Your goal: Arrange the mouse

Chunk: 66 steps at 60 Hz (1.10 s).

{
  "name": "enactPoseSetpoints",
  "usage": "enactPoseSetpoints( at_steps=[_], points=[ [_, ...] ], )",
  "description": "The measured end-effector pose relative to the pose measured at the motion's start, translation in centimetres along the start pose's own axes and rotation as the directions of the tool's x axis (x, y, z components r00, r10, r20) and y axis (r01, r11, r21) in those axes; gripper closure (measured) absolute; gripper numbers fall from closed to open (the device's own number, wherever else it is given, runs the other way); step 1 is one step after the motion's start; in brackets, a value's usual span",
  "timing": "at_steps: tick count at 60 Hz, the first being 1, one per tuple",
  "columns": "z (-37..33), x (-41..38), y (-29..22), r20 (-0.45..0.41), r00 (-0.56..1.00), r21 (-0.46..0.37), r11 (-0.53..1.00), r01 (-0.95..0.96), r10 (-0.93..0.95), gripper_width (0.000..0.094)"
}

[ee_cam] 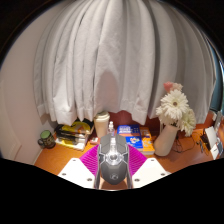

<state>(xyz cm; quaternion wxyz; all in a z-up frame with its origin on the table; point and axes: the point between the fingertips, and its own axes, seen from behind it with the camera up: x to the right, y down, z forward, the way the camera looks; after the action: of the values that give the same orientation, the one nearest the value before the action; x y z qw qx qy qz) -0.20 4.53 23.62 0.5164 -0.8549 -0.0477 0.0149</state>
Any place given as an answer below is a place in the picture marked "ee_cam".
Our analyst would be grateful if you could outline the black cable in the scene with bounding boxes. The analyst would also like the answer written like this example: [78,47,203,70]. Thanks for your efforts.
[174,130,208,154]

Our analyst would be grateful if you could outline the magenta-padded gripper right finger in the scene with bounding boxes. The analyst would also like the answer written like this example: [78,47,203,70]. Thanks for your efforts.
[127,143,172,189]

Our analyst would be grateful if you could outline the white flat electronic device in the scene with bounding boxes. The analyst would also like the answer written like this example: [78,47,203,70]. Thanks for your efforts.
[203,125,224,159]

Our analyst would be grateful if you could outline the orange book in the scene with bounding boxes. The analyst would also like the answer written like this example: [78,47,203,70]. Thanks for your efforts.
[139,127,156,156]

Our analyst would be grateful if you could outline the grey computer mouse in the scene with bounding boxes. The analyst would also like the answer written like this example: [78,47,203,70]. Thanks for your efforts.
[96,133,130,185]

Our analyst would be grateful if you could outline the dark mug with green inside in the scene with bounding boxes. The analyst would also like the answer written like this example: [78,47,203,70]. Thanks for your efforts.
[37,129,57,150]

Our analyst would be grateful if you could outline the blue book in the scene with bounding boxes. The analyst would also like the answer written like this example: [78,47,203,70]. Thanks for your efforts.
[116,124,145,152]

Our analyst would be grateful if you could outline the clear spray bottle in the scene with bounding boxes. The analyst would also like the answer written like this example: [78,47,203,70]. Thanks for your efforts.
[106,121,116,137]

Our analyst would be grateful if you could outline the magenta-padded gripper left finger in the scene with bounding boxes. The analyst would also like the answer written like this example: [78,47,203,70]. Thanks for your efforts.
[57,143,101,189]

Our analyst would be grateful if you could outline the white curtain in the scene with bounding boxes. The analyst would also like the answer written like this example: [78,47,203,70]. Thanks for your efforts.
[33,0,218,127]

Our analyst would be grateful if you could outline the red book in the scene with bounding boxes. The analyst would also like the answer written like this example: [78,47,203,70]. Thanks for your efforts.
[89,136,101,145]

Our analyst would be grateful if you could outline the yellow and white book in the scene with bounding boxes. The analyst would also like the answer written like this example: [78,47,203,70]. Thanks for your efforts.
[54,137,88,152]

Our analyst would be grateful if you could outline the yellow and black book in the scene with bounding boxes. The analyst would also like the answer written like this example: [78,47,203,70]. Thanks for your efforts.
[61,120,95,136]

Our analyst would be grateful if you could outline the white ceramic vase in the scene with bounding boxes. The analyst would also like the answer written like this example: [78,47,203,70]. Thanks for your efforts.
[153,123,180,157]

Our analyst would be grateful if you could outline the white flower bouquet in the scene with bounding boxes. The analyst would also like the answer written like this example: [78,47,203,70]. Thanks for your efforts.
[155,81,198,138]

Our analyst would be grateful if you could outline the cream tumbler with lid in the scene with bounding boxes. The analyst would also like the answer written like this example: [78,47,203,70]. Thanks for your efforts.
[93,111,111,139]

